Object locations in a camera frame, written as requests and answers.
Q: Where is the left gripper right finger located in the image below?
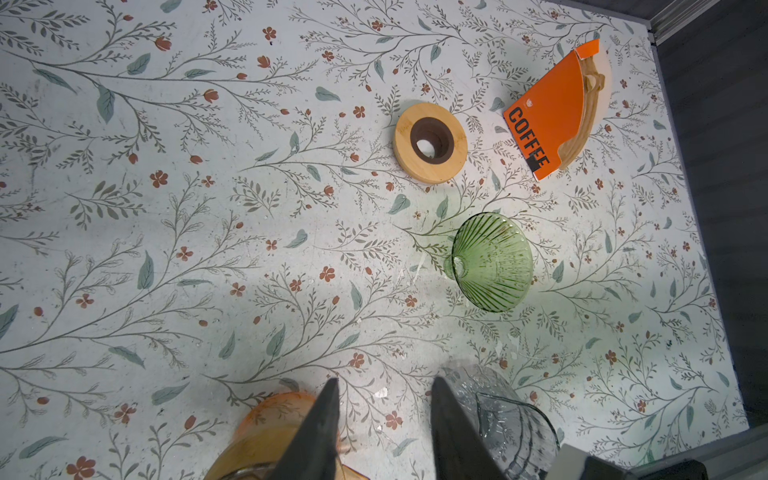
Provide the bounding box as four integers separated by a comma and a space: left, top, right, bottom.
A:
430, 377, 505, 480

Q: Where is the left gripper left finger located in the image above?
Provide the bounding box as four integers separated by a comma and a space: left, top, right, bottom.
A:
269, 378, 340, 480

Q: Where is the orange glass carafe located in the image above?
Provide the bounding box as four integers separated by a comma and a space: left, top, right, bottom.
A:
206, 392, 365, 479

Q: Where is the grey glass carafe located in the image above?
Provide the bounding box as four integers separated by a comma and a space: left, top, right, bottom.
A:
439, 361, 559, 479

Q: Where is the green glass dripper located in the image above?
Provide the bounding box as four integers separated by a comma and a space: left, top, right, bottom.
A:
443, 212, 533, 313

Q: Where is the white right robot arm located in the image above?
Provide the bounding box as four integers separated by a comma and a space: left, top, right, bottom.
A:
545, 445, 709, 480

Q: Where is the orange coffee filter holder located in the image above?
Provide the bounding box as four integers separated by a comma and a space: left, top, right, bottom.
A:
504, 39, 612, 181

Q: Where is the floral table mat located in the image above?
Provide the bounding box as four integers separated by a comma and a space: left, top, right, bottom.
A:
1, 1, 748, 479

